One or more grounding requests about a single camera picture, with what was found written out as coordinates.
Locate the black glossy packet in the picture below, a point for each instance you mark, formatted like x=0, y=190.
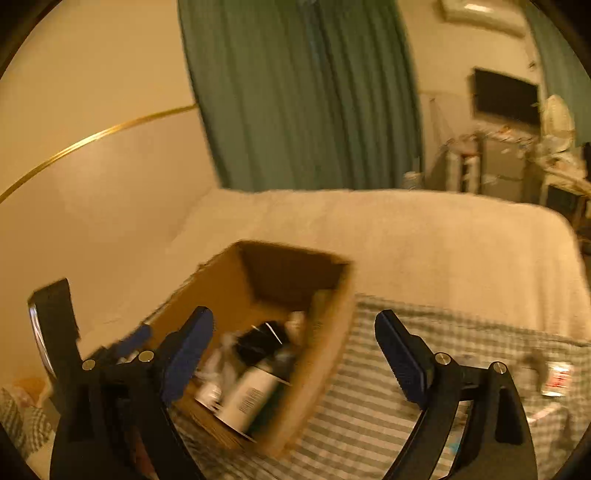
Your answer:
x=261, y=344

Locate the white dressing table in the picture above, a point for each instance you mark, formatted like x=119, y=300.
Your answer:
x=563, y=180

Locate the white quilted blanket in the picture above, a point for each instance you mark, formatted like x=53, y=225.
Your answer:
x=415, y=240

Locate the white barcode bottle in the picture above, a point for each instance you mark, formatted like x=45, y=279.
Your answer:
x=251, y=397

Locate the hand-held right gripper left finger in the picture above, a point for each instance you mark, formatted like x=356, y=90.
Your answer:
x=187, y=355

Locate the white air conditioner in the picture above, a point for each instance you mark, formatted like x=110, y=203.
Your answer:
x=485, y=14

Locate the grey cabinet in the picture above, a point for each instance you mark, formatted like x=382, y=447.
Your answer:
x=503, y=164

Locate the white oval mirror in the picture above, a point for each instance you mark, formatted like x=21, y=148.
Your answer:
x=556, y=120

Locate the wide green curtain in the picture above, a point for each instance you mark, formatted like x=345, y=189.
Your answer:
x=300, y=92

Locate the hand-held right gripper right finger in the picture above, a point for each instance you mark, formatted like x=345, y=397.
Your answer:
x=404, y=360

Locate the small red white packet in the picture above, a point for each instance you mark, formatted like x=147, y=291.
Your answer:
x=556, y=378

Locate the brown cardboard box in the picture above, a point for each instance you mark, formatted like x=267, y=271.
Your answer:
x=323, y=350

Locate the green checked cloth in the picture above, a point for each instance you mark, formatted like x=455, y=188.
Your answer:
x=369, y=415

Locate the black wall television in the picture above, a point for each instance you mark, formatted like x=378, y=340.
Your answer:
x=505, y=94

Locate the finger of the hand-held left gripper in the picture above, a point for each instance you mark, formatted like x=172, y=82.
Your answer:
x=134, y=341

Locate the narrow green curtain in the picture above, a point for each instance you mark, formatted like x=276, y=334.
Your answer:
x=558, y=55

